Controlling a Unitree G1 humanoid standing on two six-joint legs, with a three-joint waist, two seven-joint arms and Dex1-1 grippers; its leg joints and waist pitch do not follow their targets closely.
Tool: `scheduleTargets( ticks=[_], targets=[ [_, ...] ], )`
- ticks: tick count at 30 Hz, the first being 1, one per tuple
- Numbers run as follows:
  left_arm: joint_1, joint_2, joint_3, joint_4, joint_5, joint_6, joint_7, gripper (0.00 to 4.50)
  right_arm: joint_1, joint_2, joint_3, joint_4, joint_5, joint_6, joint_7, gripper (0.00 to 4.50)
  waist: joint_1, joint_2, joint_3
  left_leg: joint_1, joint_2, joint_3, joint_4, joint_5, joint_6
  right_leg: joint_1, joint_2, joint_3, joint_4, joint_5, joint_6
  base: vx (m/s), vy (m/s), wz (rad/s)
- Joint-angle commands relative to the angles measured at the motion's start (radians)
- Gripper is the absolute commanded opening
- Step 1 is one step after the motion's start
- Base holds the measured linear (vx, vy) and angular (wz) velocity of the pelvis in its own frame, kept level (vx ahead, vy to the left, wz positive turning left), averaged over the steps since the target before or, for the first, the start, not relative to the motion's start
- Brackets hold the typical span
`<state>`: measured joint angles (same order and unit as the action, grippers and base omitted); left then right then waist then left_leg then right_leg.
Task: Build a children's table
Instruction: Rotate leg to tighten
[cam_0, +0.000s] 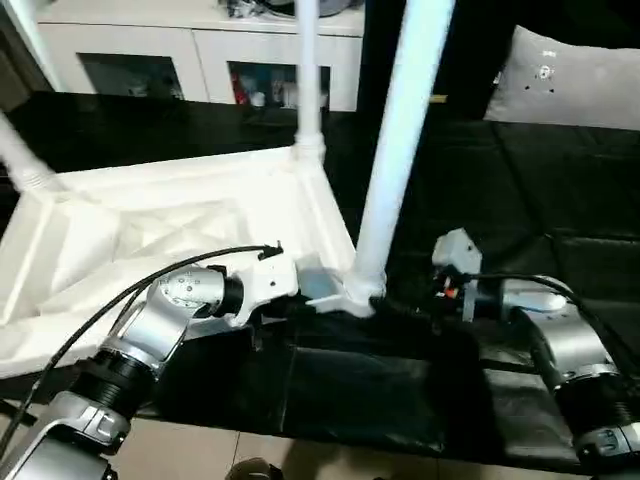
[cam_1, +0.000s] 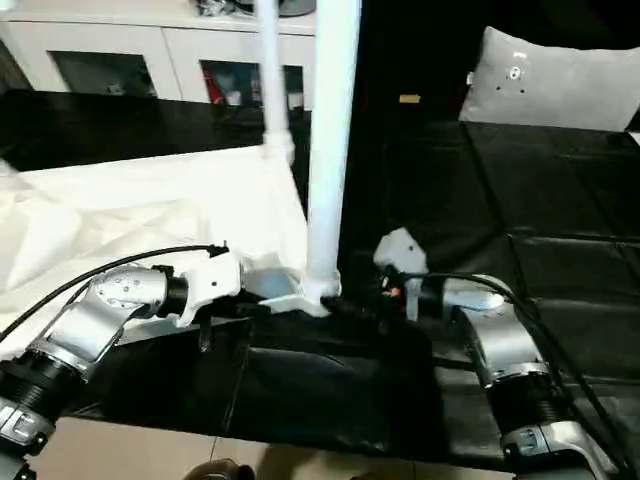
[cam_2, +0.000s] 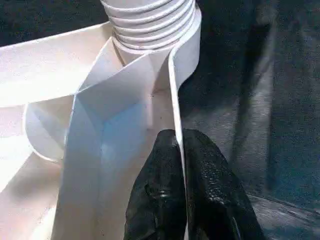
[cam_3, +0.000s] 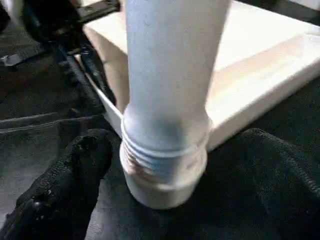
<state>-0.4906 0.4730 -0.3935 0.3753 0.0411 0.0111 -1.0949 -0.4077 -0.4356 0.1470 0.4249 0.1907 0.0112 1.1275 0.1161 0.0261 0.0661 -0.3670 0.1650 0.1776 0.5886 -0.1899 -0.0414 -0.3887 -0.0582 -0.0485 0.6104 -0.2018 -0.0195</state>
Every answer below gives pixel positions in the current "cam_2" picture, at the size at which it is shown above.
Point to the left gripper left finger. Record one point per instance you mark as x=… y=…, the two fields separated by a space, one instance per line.
x=157 y=200

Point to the white plastic table leg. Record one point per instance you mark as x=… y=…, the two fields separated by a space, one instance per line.
x=150 y=20

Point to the white plastic table top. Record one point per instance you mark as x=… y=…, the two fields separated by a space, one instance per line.
x=50 y=65

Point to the black work mat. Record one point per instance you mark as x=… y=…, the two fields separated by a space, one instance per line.
x=260 y=100

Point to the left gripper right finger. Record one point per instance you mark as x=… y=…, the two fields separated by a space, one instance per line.
x=215 y=210

